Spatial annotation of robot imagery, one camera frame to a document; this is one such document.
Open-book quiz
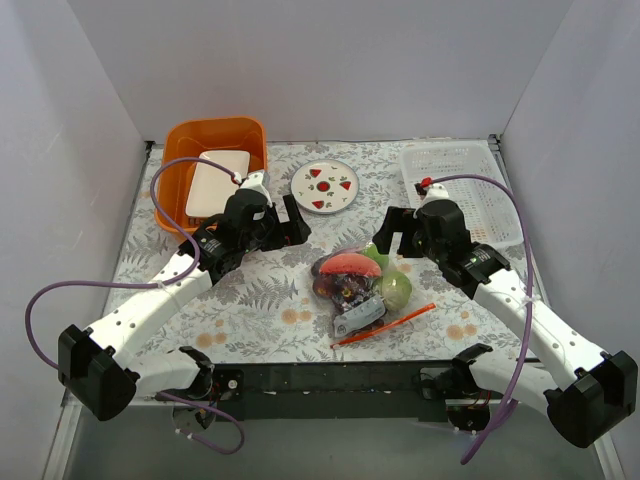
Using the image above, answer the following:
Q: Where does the round watermelon pattern plate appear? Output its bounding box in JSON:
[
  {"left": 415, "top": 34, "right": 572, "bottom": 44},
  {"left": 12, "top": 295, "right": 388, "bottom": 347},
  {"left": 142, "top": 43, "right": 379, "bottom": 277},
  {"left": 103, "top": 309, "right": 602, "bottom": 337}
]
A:
[{"left": 290, "top": 160, "right": 360, "bottom": 215}]

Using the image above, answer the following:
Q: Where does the fake red grape bunch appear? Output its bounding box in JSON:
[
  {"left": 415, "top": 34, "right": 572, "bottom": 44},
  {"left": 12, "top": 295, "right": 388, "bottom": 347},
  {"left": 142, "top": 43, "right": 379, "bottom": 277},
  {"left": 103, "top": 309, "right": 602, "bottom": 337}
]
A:
[{"left": 313, "top": 274, "right": 376, "bottom": 314}]

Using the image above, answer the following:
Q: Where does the clear orange zip top bag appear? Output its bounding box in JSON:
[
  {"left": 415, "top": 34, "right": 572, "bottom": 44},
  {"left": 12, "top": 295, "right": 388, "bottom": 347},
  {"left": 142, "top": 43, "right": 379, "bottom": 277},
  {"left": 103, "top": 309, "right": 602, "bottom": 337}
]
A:
[{"left": 310, "top": 242, "right": 436, "bottom": 349}]

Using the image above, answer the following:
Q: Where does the orange plastic tub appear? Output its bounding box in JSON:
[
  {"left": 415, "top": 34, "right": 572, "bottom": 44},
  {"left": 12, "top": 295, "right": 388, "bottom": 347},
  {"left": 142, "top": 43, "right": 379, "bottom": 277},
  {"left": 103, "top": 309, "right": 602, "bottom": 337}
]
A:
[{"left": 155, "top": 116, "right": 267, "bottom": 242}]

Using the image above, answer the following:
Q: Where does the fake green lime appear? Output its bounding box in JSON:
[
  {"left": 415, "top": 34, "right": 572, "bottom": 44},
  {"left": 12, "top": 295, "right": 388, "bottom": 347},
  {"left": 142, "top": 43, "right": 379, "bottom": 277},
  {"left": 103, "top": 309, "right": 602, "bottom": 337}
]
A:
[{"left": 361, "top": 243, "right": 390, "bottom": 270}]

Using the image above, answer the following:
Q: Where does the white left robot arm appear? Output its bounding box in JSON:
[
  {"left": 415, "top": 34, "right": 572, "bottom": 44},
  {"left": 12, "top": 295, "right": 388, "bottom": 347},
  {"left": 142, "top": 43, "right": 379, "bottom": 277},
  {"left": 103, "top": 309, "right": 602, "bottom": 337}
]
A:
[{"left": 58, "top": 188, "right": 311, "bottom": 421}]

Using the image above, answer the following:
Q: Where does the fake watermelon slice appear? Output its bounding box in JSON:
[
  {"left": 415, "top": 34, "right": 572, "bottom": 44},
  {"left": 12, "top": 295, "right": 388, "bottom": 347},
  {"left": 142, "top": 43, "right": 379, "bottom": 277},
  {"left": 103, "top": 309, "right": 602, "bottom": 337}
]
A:
[{"left": 319, "top": 253, "right": 382, "bottom": 278}]

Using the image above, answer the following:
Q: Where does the white plastic mesh basket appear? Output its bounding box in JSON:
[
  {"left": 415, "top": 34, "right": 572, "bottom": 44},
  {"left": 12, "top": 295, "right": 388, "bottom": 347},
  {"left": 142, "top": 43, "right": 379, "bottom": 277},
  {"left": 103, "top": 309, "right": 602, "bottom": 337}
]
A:
[{"left": 398, "top": 140, "right": 522, "bottom": 249}]

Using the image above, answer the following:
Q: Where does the fake green cabbage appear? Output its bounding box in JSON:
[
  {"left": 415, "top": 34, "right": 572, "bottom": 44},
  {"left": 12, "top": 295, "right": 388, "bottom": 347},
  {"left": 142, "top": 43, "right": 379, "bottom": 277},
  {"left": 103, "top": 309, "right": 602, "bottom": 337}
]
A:
[{"left": 373, "top": 270, "right": 413, "bottom": 311}]

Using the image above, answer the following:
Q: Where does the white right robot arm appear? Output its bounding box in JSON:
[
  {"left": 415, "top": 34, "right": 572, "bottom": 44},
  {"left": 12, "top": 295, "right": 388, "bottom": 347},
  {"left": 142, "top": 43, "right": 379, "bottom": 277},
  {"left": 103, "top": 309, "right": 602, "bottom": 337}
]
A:
[{"left": 373, "top": 199, "right": 638, "bottom": 448}]

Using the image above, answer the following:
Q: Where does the white rectangular plate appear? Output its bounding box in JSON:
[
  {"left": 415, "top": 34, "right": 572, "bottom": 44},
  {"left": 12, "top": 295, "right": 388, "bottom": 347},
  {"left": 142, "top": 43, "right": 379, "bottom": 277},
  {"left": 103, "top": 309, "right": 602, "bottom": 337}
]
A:
[{"left": 185, "top": 150, "right": 250, "bottom": 219}]

